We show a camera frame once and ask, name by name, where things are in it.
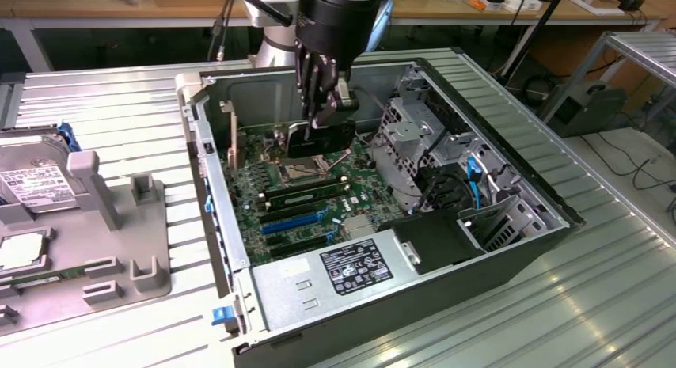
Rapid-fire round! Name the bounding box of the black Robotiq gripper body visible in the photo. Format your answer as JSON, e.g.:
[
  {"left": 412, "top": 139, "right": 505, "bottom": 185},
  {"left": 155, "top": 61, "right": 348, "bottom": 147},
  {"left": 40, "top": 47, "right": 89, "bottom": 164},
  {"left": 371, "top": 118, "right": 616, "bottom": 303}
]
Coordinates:
[{"left": 294, "top": 0, "right": 382, "bottom": 70}]

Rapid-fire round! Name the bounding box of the Nvidia graphics card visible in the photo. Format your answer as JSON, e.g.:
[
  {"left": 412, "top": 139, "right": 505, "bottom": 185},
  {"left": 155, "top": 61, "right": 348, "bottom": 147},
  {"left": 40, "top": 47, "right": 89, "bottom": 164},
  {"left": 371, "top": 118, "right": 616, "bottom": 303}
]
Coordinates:
[{"left": 217, "top": 100, "right": 355, "bottom": 169}]

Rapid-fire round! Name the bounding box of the perforated silver disk bay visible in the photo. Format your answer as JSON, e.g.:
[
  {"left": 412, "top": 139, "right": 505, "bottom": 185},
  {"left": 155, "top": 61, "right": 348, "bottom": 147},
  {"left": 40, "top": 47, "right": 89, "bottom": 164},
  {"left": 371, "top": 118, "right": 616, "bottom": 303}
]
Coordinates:
[{"left": 368, "top": 94, "right": 477, "bottom": 211}]

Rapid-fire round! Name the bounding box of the wooden desk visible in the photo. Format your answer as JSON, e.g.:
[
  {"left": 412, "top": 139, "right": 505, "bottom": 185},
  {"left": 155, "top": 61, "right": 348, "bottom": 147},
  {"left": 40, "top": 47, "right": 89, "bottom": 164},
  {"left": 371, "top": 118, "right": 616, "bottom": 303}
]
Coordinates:
[{"left": 0, "top": 0, "right": 668, "bottom": 72}]

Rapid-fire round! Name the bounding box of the CPU socket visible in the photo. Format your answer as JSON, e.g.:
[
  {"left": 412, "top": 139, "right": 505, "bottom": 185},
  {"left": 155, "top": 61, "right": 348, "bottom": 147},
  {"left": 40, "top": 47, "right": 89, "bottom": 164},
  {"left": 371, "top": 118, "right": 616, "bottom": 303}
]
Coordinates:
[{"left": 275, "top": 156, "right": 328, "bottom": 185}]

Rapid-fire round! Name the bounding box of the green motherboard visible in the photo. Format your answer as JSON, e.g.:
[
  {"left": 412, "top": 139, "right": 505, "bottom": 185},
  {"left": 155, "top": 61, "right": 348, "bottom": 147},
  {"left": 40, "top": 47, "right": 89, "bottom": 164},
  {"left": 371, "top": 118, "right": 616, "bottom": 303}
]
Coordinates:
[{"left": 215, "top": 124, "right": 402, "bottom": 266}]

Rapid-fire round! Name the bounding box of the black RAM slot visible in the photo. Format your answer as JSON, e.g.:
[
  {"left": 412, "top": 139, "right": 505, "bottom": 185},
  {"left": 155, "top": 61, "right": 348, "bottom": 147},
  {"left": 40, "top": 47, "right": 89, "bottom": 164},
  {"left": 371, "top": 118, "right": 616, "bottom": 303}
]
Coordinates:
[{"left": 259, "top": 176, "right": 343, "bottom": 195}]

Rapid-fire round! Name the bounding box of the green RAM stick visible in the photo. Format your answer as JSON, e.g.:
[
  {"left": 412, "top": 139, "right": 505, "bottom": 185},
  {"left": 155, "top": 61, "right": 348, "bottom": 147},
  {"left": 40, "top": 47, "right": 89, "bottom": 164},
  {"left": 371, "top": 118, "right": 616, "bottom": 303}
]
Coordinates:
[
  {"left": 263, "top": 182, "right": 348, "bottom": 209},
  {"left": 0, "top": 264, "right": 88, "bottom": 292}
]

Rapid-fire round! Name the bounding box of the orange and white box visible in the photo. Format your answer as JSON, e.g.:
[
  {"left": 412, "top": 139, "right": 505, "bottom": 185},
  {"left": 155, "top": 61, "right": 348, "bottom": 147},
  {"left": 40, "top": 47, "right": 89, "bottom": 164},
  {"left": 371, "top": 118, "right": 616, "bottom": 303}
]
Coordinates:
[{"left": 466, "top": 0, "right": 507, "bottom": 13}]

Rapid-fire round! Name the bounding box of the blue expansion slot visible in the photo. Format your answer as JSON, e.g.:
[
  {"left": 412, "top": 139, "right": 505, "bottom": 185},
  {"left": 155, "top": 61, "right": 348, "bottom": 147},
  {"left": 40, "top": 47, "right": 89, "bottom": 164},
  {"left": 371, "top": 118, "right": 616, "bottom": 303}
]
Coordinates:
[{"left": 260, "top": 209, "right": 324, "bottom": 233}]

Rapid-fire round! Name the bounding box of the small silver chipset heatsink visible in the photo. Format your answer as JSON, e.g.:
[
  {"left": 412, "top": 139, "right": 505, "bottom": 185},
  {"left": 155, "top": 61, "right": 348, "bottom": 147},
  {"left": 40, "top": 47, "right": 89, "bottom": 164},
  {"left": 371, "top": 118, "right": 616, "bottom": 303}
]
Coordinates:
[{"left": 342, "top": 217, "right": 379, "bottom": 237}]

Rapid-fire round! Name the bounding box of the black tripod pole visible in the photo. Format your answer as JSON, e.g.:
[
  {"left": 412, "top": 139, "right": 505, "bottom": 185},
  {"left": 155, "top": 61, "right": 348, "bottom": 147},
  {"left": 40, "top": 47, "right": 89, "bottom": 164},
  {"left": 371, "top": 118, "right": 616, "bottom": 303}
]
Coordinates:
[{"left": 498, "top": 0, "right": 563, "bottom": 78}]

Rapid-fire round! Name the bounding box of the black plastic fan shroud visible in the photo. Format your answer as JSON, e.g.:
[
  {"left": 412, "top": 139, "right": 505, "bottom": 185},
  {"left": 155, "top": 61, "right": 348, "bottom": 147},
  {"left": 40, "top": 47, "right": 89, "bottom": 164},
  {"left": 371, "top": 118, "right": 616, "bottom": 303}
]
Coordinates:
[{"left": 376, "top": 213, "right": 485, "bottom": 276}]

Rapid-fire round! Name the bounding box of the slanted silver drive cage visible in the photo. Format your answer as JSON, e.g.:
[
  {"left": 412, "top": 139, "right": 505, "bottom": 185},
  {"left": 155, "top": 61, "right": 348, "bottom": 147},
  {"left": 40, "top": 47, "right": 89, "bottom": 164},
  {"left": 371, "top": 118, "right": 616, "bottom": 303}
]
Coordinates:
[{"left": 457, "top": 193, "right": 553, "bottom": 252}]

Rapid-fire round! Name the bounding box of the dark grey floor machine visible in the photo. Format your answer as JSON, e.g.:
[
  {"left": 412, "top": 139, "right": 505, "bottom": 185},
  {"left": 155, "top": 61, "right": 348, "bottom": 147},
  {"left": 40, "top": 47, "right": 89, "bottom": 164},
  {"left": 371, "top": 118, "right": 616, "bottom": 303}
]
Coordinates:
[{"left": 542, "top": 82, "right": 629, "bottom": 138}]

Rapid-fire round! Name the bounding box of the grey power supply unit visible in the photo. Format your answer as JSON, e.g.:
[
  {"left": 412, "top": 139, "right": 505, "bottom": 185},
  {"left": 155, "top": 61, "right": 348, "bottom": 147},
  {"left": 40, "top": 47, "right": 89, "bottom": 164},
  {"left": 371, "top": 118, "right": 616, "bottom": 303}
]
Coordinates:
[{"left": 249, "top": 229, "right": 423, "bottom": 333}]

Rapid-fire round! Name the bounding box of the open black PC case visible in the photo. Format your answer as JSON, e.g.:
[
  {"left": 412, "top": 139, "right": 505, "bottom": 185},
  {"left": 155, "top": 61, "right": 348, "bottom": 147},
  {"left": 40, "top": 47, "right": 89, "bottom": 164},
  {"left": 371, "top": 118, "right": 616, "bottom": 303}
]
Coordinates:
[{"left": 181, "top": 57, "right": 587, "bottom": 368}]

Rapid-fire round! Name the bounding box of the silver hard disk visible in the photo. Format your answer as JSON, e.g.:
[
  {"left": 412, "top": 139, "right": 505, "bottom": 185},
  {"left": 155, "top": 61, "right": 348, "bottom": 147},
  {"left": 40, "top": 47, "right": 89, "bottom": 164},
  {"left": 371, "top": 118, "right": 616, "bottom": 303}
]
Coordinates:
[{"left": 0, "top": 132, "right": 88, "bottom": 214}]

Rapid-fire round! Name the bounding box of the grey printed parts rack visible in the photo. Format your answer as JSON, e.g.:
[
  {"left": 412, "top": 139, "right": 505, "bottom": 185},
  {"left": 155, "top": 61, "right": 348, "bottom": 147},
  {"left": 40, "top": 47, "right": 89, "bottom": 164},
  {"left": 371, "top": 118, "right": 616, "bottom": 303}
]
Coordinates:
[{"left": 0, "top": 148, "right": 173, "bottom": 325}]

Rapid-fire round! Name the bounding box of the silver CPU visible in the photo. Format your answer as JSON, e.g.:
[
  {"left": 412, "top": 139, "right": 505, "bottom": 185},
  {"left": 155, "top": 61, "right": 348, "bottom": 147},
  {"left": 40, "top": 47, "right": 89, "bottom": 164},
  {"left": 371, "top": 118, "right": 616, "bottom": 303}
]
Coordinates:
[{"left": 0, "top": 231, "right": 46, "bottom": 274}]

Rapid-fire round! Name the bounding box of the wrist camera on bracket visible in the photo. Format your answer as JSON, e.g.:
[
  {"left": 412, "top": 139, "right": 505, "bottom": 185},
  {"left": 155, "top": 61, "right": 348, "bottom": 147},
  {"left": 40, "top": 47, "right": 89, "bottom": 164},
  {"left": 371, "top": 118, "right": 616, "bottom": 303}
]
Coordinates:
[{"left": 240, "top": 0, "right": 300, "bottom": 28}]

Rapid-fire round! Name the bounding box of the thin grey hanging cable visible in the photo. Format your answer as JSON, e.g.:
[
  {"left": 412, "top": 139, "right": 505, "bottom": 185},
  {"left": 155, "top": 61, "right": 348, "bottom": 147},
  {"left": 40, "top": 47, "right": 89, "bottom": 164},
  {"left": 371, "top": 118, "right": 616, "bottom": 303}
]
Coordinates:
[{"left": 209, "top": 0, "right": 236, "bottom": 63}]

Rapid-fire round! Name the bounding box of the black power wire bundle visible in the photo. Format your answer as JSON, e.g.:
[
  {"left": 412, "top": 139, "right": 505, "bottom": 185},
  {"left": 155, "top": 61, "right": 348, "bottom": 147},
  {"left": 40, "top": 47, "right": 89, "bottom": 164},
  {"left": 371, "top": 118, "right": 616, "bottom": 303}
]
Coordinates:
[{"left": 416, "top": 165, "right": 471, "bottom": 211}]

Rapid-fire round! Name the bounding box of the blue data wire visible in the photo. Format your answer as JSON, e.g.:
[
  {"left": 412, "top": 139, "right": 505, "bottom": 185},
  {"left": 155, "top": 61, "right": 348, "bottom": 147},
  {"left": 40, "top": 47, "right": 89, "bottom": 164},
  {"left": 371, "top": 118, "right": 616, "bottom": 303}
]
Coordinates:
[{"left": 463, "top": 156, "right": 485, "bottom": 211}]

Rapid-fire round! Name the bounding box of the grey aluminium rail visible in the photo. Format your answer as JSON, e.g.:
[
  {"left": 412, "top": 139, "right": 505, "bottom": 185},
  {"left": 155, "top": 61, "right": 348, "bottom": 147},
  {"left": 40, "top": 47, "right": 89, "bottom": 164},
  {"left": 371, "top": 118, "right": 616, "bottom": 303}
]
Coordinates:
[{"left": 0, "top": 71, "right": 26, "bottom": 130}]

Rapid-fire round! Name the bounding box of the aluminium frame table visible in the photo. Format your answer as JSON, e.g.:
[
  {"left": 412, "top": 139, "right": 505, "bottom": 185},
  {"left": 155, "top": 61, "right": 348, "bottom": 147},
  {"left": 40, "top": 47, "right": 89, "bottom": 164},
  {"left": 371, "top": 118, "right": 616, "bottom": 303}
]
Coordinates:
[{"left": 573, "top": 29, "right": 676, "bottom": 120}]

